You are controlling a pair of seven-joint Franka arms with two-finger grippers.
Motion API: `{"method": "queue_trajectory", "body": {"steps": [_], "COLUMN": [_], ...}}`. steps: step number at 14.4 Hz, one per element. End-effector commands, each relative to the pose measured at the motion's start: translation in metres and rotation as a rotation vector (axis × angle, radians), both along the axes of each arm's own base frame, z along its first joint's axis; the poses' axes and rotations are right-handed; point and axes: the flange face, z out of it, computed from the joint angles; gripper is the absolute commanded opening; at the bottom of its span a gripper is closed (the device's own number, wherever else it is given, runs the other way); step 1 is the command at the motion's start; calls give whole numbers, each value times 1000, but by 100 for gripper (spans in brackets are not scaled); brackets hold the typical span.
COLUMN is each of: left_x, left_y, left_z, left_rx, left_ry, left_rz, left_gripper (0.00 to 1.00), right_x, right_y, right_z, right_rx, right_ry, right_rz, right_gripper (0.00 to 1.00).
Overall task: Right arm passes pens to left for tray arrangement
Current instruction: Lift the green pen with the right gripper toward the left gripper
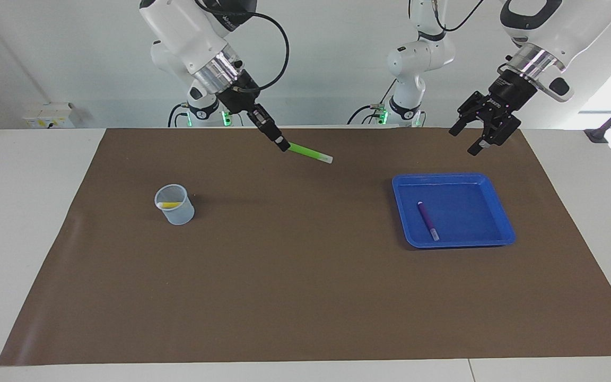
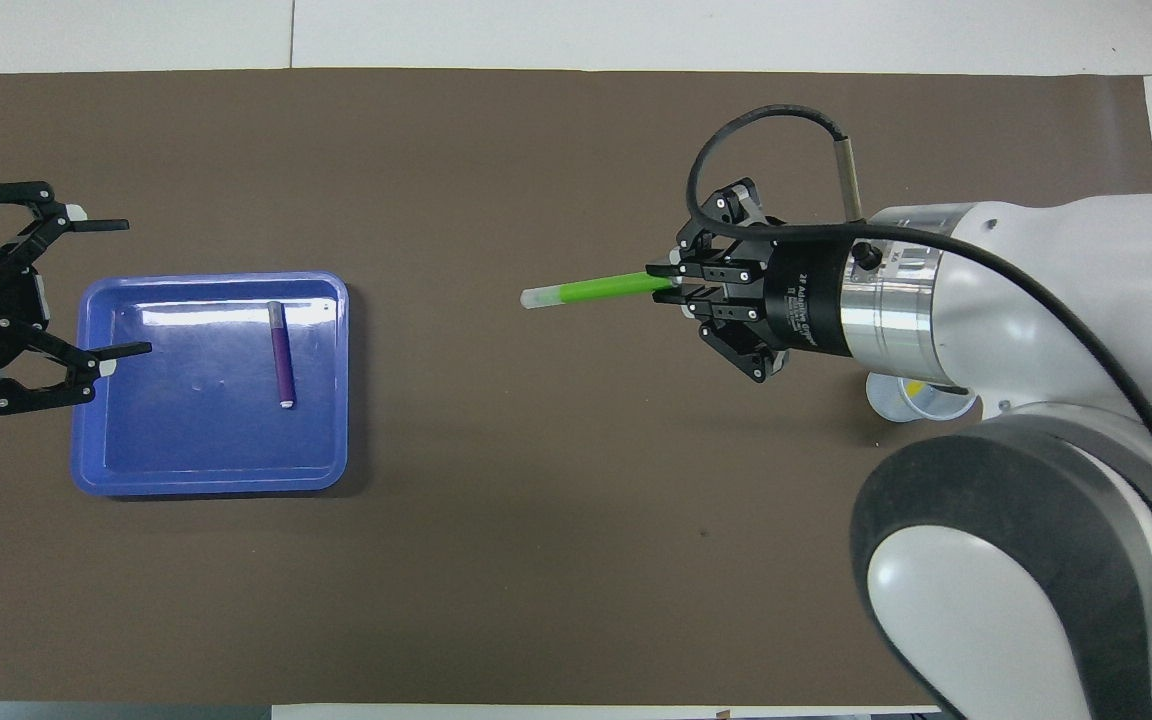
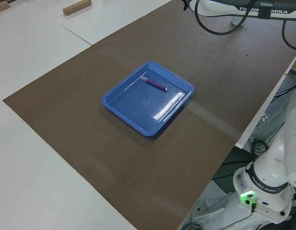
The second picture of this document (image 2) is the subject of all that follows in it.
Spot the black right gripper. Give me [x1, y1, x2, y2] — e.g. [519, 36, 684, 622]
[646, 178, 852, 386]

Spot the brown table mat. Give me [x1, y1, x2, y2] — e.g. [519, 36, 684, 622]
[0, 68, 1152, 706]

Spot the clear plastic cup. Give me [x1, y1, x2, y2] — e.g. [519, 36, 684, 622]
[866, 370, 982, 426]

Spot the blue plastic tray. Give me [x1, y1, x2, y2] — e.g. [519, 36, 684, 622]
[71, 270, 350, 498]

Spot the green marker pen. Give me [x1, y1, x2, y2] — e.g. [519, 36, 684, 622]
[520, 272, 682, 309]

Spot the purple marker pen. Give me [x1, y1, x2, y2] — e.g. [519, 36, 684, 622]
[267, 300, 297, 410]

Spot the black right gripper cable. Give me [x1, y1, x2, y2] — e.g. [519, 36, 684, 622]
[686, 104, 1152, 501]

